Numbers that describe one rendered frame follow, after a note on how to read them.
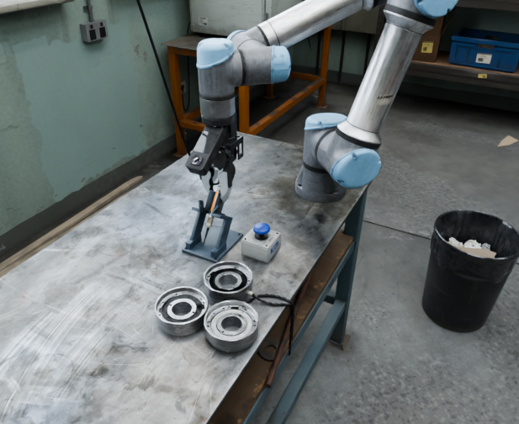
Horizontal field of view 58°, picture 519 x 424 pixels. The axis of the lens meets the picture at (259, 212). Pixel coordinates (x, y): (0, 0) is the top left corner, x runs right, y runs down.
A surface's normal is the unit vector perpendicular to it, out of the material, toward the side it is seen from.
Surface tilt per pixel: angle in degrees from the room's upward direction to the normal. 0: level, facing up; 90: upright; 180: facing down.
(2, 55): 90
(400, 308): 0
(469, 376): 0
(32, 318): 0
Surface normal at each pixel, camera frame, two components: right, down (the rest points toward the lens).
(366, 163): 0.27, 0.63
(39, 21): 0.88, 0.26
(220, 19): -0.47, 0.48
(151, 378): 0.01, -0.84
